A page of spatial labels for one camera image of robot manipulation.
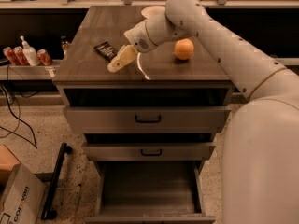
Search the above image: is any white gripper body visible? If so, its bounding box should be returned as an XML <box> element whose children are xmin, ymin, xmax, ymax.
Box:
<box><xmin>124</xmin><ymin>21</ymin><xmax>156</xmax><ymax>53</ymax></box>

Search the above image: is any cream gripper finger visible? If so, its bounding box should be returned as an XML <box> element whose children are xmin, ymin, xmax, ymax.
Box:
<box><xmin>107</xmin><ymin>45</ymin><xmax>138</xmax><ymax>73</ymax></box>

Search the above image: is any black rxbar chocolate bar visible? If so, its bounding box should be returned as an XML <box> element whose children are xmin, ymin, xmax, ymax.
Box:
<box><xmin>93</xmin><ymin>41</ymin><xmax>118</xmax><ymax>62</ymax></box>

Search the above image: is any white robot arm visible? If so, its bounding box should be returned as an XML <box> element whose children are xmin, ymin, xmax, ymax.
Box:
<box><xmin>108</xmin><ymin>0</ymin><xmax>299</xmax><ymax>224</ymax></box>

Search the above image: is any grey drawer cabinet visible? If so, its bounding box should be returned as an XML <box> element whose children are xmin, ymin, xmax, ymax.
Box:
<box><xmin>52</xmin><ymin>5</ymin><xmax>240</xmax><ymax>224</ymax></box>

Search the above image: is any top drawer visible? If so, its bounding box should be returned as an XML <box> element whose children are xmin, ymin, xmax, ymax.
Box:
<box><xmin>64</xmin><ymin>106</ymin><xmax>230</xmax><ymax>134</ymax></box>

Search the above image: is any middle drawer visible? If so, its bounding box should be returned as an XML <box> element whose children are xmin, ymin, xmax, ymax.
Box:
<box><xmin>82</xmin><ymin>143</ymin><xmax>215</xmax><ymax>161</ymax></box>

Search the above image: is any open bottom drawer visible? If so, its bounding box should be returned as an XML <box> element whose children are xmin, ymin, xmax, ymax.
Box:
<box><xmin>85</xmin><ymin>161</ymin><xmax>216</xmax><ymax>224</ymax></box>

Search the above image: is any white ceramic bowl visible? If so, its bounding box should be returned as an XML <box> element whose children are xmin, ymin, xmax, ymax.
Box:
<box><xmin>141</xmin><ymin>6</ymin><xmax>165</xmax><ymax>19</ymax></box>

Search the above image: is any orange fruit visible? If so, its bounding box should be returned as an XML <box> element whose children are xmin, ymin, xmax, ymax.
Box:
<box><xmin>174</xmin><ymin>38</ymin><xmax>194</xmax><ymax>61</ymax></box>

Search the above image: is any small glass bottle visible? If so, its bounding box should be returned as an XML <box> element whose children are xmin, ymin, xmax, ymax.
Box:
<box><xmin>61</xmin><ymin>35</ymin><xmax>70</xmax><ymax>54</ymax></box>

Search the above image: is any red soda can right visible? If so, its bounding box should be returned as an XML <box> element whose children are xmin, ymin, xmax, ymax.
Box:
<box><xmin>37</xmin><ymin>49</ymin><xmax>52</xmax><ymax>66</ymax></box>

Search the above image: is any red soda can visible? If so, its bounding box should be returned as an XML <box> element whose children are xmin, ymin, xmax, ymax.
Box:
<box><xmin>13</xmin><ymin>46</ymin><xmax>29</xmax><ymax>65</ymax></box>
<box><xmin>3</xmin><ymin>47</ymin><xmax>20</xmax><ymax>65</ymax></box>
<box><xmin>37</xmin><ymin>49</ymin><xmax>52</xmax><ymax>66</ymax></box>

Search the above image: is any white pump bottle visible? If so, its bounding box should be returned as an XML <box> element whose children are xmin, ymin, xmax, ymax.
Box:
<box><xmin>20</xmin><ymin>35</ymin><xmax>40</xmax><ymax>66</ymax></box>

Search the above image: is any red soda can middle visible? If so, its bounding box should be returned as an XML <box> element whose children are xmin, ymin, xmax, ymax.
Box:
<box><xmin>13</xmin><ymin>46</ymin><xmax>29</xmax><ymax>65</ymax></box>

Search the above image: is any red soda can left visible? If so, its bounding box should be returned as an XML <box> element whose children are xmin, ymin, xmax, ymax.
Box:
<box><xmin>3</xmin><ymin>47</ymin><xmax>20</xmax><ymax>65</ymax></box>

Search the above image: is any cardboard box with print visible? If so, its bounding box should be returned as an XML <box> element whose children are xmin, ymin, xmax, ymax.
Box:
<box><xmin>0</xmin><ymin>145</ymin><xmax>45</xmax><ymax>224</ymax></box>

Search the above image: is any black metal bar stand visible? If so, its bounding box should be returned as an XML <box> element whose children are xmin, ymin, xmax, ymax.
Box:
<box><xmin>41</xmin><ymin>143</ymin><xmax>72</xmax><ymax>220</ymax></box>

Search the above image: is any black floor cable left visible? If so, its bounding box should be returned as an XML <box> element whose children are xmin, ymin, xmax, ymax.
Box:
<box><xmin>0</xmin><ymin>83</ymin><xmax>38</xmax><ymax>149</ymax></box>

